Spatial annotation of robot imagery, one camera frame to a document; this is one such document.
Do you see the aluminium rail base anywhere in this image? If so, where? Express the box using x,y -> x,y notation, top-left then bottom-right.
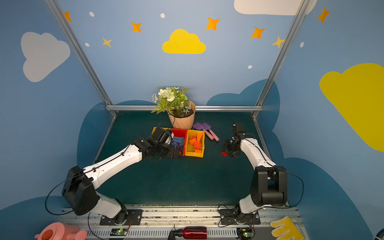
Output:
59,205 -> 309,240

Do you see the purple pink toy shovel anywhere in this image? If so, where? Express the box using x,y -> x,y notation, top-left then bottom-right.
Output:
193,123 -> 214,140

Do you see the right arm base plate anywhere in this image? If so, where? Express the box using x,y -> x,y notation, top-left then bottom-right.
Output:
218,208 -> 261,227

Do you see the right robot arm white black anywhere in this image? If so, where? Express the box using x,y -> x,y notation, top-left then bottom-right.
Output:
222,124 -> 288,214

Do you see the red metal bottle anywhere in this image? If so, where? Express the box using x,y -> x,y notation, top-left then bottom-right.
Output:
168,227 -> 208,240

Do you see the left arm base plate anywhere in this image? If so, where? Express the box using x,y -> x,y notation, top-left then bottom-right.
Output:
100,209 -> 143,226

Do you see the orange lego fence piece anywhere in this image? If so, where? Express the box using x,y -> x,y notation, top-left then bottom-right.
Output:
189,137 -> 201,150

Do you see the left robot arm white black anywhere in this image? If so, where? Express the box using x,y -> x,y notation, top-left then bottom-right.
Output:
62,128 -> 174,225

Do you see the yellow garden glove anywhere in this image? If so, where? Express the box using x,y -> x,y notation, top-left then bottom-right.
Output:
270,216 -> 305,240

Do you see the potted artificial flower plant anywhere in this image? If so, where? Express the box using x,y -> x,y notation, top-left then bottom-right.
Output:
152,87 -> 196,130

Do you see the pink watering can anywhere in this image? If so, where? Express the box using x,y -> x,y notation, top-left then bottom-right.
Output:
35,222 -> 88,240

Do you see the right yellow bin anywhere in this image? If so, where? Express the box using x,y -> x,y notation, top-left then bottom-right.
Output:
185,130 -> 205,158

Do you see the blue lego brick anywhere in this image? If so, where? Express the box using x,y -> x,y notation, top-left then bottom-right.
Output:
173,137 -> 185,146

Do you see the red middle bin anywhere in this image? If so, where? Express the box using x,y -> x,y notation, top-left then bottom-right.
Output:
171,129 -> 188,156

